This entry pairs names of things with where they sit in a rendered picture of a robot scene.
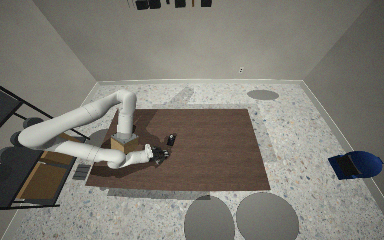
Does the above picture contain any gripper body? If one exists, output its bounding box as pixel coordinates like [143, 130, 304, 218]
[148, 149, 160, 163]

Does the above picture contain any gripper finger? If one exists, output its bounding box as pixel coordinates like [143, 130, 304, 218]
[152, 146, 167, 154]
[156, 155, 169, 165]

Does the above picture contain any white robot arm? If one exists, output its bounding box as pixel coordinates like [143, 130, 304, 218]
[18, 89, 154, 169]

